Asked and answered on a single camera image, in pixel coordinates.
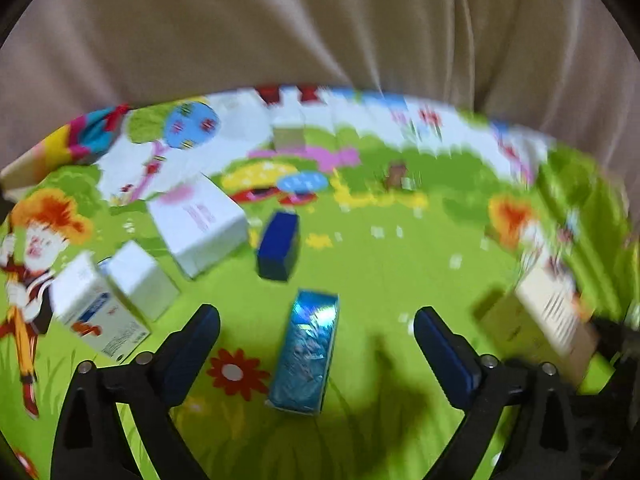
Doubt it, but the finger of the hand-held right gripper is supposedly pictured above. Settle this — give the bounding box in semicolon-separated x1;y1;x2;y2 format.
590;315;640;357

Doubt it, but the small silver white box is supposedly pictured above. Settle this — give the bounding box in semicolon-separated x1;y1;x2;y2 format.
271;115;307;151

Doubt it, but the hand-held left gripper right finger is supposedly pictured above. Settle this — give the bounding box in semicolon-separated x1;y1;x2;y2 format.
414;306;583;480

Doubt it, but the tall box with blue foil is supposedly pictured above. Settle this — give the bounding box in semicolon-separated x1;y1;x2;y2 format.
267;289;341;416

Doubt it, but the cartoon printed green blanket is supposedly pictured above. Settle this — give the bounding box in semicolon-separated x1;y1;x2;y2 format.
0;85;640;480

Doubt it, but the dark blue box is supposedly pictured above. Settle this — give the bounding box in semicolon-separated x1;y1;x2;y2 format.
256;211;301;282

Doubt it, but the white medicine box red-blue print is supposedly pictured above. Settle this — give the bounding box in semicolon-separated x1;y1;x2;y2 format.
50;251;152;363

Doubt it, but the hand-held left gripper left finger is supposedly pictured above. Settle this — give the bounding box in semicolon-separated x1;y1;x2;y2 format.
50;304;222;480

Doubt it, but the large white box pink print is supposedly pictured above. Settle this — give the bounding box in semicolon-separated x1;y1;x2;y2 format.
146;174;250;280

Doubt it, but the small plain white box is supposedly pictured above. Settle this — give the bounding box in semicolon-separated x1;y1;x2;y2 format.
102;240;181;323

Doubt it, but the beige herbal ointment box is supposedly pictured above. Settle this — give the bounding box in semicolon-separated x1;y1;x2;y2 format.
477;250;603;388

